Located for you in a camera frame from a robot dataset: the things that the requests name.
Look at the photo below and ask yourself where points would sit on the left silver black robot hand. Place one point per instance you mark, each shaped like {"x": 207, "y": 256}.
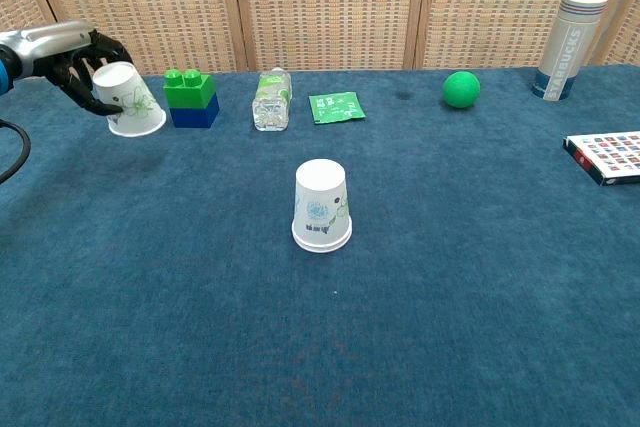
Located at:
{"x": 50, "y": 47}

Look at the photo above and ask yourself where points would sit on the blue carpet table mat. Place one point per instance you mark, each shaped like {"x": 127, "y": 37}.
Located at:
{"x": 200, "y": 322}

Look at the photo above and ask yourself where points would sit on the green ball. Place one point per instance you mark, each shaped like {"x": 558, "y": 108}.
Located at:
{"x": 461, "y": 90}

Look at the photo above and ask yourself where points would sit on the white Starbucks tumbler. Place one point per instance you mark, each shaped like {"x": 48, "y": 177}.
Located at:
{"x": 567, "y": 47}

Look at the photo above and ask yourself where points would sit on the white floral paper cup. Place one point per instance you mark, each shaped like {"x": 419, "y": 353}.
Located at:
{"x": 320, "y": 197}
{"x": 322, "y": 247}
{"x": 135, "y": 107}

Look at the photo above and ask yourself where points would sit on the green foil sachet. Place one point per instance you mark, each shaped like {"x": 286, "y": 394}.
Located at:
{"x": 335, "y": 107}

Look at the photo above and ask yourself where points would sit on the green toy building brick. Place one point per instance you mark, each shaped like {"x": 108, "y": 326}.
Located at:
{"x": 190, "y": 92}

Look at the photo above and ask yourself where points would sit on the flag print card box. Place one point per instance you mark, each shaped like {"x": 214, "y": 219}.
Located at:
{"x": 607, "y": 157}

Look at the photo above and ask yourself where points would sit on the clear plastic water bottle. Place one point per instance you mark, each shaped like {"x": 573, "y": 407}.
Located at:
{"x": 270, "y": 104}

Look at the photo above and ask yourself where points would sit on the blue toy building brick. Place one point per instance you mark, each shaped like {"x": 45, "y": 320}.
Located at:
{"x": 192, "y": 117}

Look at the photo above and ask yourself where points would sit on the woven bamboo folding screen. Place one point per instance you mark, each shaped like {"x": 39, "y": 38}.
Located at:
{"x": 325, "y": 7}

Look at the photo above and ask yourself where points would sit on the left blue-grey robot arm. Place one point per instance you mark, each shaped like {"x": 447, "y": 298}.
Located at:
{"x": 5, "y": 67}

